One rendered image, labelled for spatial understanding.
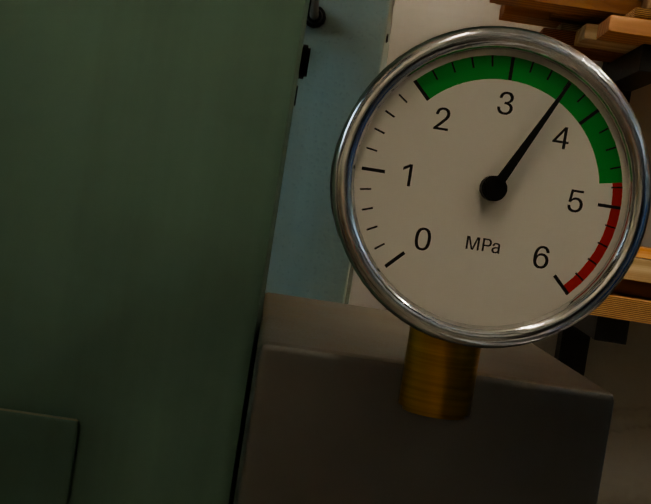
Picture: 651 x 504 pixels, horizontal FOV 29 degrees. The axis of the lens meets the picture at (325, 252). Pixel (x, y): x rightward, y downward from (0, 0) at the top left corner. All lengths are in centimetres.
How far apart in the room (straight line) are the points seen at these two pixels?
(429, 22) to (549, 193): 252
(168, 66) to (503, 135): 10
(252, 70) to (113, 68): 3
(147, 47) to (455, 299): 11
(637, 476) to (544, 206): 263
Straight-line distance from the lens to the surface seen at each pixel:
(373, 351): 29
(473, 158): 25
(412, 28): 277
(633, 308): 230
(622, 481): 287
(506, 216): 25
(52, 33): 31
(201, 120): 31
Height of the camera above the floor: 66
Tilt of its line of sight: 3 degrees down
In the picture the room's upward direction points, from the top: 9 degrees clockwise
